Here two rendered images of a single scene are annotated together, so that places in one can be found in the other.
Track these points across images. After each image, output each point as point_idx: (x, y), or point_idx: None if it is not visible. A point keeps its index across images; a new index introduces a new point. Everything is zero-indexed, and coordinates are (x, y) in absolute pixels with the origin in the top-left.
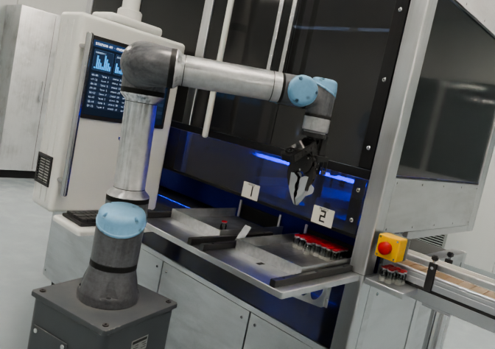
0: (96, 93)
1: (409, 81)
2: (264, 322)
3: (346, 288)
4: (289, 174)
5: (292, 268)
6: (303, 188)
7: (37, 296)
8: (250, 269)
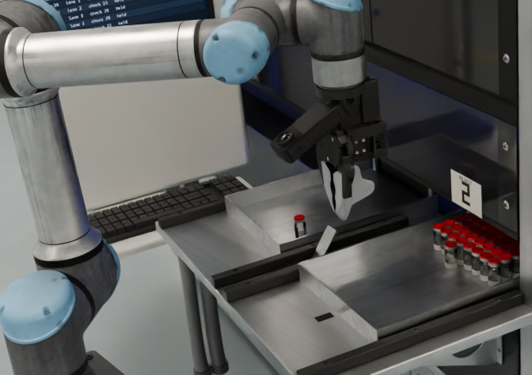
0: (62, 13)
1: None
2: (429, 374)
3: (522, 333)
4: (320, 165)
5: (366, 329)
6: (340, 193)
7: None
8: (292, 338)
